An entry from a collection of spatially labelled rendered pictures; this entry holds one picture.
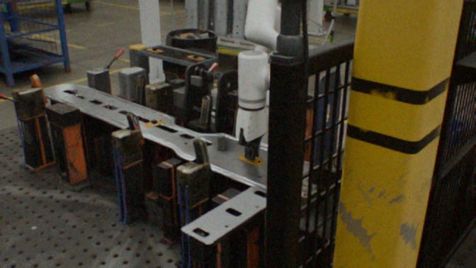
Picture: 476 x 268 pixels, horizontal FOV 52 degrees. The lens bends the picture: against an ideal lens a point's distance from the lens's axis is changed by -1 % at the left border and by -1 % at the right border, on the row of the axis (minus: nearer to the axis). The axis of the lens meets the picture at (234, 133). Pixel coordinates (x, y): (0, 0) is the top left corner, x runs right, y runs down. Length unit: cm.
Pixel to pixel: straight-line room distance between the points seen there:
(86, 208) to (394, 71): 151
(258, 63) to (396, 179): 81
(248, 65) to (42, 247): 92
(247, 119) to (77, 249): 72
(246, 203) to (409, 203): 71
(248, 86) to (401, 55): 85
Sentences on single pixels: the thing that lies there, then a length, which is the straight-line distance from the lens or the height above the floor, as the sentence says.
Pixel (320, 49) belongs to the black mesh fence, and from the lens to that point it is 61.
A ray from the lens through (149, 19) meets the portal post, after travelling 561.
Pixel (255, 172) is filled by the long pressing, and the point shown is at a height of 100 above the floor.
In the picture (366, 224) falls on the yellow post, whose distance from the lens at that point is 71.
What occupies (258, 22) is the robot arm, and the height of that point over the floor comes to 142.
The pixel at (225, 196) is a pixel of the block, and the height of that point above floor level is 98.
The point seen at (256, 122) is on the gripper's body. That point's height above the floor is 114.
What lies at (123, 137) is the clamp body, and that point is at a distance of 166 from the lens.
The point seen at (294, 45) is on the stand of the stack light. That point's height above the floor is 157.
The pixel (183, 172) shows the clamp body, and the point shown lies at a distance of 140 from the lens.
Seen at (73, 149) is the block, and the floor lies 87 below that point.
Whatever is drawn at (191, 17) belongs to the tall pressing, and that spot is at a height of 57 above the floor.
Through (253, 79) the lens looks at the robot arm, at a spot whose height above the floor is 128.
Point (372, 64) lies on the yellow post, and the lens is 63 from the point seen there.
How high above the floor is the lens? 169
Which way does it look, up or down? 23 degrees down
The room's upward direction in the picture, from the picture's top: straight up
